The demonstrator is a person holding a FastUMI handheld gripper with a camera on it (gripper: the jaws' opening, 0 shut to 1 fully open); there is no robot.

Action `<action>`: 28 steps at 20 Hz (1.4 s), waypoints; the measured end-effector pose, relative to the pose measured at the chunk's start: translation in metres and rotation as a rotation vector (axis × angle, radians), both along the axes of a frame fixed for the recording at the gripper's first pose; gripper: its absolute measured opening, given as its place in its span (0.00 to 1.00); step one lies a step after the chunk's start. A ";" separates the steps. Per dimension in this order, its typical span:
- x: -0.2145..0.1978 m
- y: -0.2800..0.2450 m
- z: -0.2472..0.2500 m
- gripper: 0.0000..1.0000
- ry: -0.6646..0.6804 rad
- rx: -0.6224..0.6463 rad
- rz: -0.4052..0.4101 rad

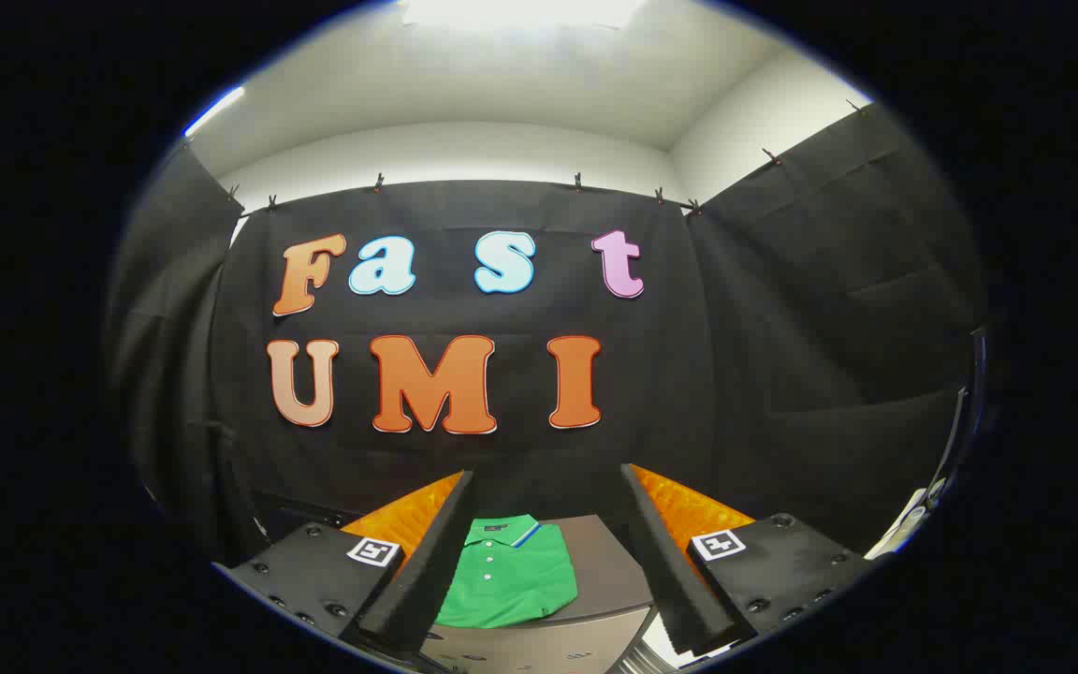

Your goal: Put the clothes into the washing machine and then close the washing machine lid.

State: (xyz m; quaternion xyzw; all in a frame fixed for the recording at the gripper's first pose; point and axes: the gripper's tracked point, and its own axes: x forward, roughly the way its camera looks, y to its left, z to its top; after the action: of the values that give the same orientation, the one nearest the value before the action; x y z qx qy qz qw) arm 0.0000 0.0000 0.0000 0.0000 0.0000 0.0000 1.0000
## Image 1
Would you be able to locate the green polo shirt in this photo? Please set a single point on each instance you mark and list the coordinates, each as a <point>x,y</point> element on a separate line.
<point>506,580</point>

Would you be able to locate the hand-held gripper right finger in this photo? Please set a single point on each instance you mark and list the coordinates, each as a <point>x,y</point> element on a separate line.
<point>661,552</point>

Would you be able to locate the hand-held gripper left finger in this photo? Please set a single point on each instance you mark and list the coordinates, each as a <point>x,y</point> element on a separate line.
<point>436,552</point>

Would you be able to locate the row of black clips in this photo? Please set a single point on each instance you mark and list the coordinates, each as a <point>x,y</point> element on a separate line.
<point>378,181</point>

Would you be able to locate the white object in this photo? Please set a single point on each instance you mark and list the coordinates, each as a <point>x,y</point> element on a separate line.
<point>909,524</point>

